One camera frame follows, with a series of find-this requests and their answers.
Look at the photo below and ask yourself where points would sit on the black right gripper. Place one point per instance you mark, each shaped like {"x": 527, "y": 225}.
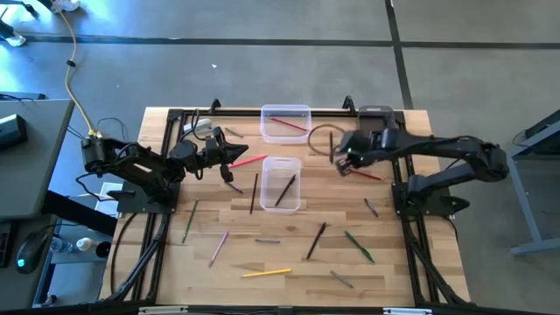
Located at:
{"x": 359, "y": 159}

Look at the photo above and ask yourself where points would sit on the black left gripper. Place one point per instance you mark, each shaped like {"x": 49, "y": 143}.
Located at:
{"x": 214, "y": 153}

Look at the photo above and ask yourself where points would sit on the bright red pencil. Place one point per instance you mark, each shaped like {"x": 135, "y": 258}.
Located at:
{"x": 249, "y": 161}

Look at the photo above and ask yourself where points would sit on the dark red pencil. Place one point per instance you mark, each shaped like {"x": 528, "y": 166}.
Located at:
{"x": 369, "y": 176}
{"x": 289, "y": 124}

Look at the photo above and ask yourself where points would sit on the dark brown pencil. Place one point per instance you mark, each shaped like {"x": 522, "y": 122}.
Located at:
{"x": 254, "y": 193}

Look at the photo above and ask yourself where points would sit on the bluish purple crayon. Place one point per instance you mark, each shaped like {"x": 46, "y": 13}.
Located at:
{"x": 371, "y": 208}

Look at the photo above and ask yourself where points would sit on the clear narrow plastic bin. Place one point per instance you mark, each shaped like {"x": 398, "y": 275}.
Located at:
{"x": 269, "y": 201}

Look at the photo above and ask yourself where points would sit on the black pen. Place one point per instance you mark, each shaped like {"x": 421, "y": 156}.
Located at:
{"x": 285, "y": 191}
{"x": 331, "y": 146}

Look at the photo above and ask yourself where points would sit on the olive green pencil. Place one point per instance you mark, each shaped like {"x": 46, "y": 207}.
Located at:
{"x": 190, "y": 221}

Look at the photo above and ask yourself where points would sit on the green pen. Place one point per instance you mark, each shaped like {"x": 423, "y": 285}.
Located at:
{"x": 359, "y": 247}

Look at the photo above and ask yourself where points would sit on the dark grey printed crayon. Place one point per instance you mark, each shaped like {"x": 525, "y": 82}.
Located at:
{"x": 267, "y": 240}

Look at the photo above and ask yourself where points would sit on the pink mechanical pencil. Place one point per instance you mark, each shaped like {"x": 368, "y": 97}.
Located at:
{"x": 218, "y": 249}

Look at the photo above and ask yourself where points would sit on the yellow pencil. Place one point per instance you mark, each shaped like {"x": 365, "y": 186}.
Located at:
{"x": 266, "y": 273}

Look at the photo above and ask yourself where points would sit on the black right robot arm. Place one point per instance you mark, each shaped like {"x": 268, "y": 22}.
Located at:
{"x": 437, "y": 146}

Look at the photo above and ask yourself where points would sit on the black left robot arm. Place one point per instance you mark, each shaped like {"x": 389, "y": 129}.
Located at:
{"x": 144, "y": 166}

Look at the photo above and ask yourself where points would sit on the grey stapler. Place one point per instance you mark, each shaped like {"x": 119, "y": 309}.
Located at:
{"x": 201, "y": 128}

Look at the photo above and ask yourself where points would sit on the clear wide plastic bin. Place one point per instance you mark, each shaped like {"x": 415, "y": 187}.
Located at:
{"x": 286, "y": 137}

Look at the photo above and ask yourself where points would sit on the smoky grey plastic bin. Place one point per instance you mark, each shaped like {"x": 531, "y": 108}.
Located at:
{"x": 374, "y": 118}

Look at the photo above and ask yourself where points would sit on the black round cap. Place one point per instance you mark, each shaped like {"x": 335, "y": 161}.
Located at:
{"x": 103, "y": 249}

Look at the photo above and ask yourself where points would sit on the small white bottle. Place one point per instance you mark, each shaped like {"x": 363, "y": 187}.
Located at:
{"x": 85, "y": 244}

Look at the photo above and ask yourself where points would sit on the clear plastic bottle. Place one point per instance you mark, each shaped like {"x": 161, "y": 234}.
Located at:
{"x": 61, "y": 246}

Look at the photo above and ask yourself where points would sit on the grey desk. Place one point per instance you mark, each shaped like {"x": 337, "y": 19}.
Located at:
{"x": 26, "y": 175}

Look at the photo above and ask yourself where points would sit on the black computer mouse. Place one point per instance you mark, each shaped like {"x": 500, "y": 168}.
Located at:
{"x": 32, "y": 251}

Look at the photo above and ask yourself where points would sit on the black desktop device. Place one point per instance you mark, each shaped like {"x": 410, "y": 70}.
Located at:
{"x": 11, "y": 131}

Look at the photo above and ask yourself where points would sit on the black keyboard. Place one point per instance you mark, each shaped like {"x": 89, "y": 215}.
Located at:
{"x": 4, "y": 242}

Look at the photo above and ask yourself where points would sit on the silver metal bracket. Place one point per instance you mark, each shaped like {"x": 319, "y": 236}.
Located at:
{"x": 408, "y": 311}
{"x": 163, "y": 310}

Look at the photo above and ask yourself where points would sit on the grey metal table leg frame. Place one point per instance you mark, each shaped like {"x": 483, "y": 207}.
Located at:
{"x": 522, "y": 201}

